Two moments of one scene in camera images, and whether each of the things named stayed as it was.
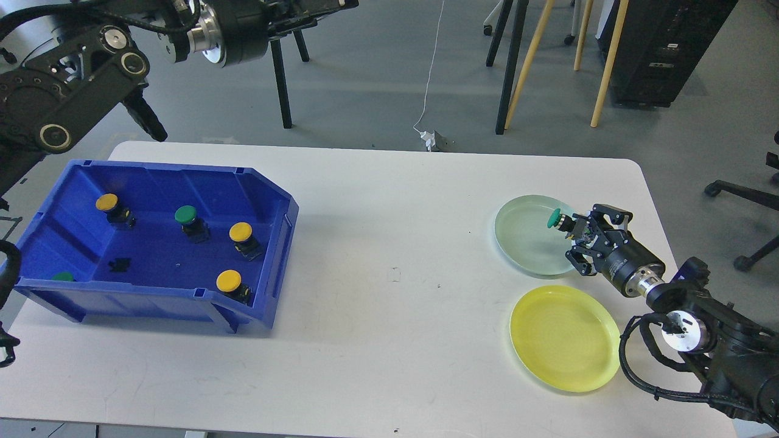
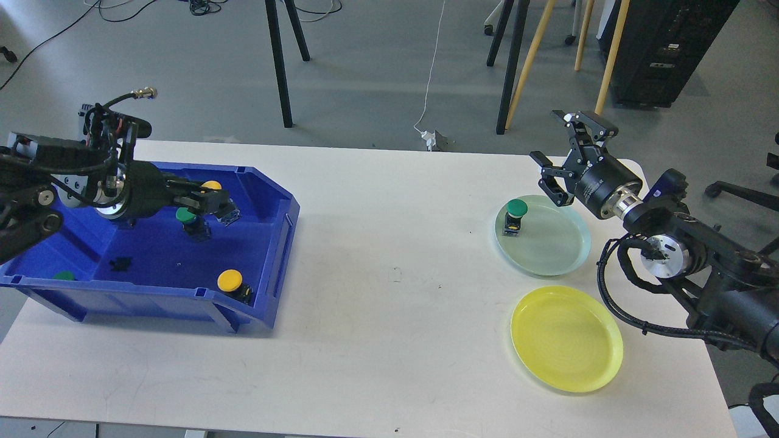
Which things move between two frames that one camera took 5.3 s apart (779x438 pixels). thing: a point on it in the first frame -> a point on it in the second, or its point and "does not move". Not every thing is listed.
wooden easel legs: [611, 55] does not move
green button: [560, 221] -> [515, 208]
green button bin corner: [62, 276] does not move
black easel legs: [522, 10] does not move
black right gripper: [613, 253] -> [594, 175]
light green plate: [524, 237] does not move
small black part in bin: [120, 264] does not move
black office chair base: [715, 188] does not move
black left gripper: [237, 32] -> [150, 190]
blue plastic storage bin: [113, 241] does not move
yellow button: [241, 233] -> [230, 216]
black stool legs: [278, 56] does not move
